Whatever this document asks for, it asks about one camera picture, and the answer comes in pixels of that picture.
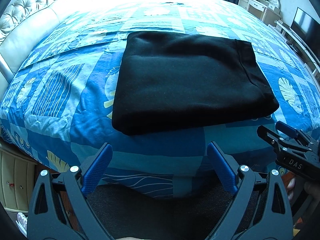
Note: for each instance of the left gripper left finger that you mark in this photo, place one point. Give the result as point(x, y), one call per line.
point(47, 219)

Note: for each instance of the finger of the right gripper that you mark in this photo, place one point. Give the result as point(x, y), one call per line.
point(294, 133)
point(272, 138)

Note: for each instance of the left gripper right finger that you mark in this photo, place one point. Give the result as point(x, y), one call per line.
point(259, 208)

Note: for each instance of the black pants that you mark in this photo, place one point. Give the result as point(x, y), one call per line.
point(171, 81)

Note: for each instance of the cream bedside cabinet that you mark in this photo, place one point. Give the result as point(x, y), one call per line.
point(17, 180)

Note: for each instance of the white TV cabinet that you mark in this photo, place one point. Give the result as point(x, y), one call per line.
point(305, 53)

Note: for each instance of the black television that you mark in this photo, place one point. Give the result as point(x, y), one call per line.
point(307, 29)

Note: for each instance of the blue patterned bed sheet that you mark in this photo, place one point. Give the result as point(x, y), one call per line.
point(58, 107)

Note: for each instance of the cream dressing table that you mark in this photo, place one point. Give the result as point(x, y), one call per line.
point(267, 13)

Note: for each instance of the tufted cream headboard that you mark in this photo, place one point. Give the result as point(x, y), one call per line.
point(23, 24)

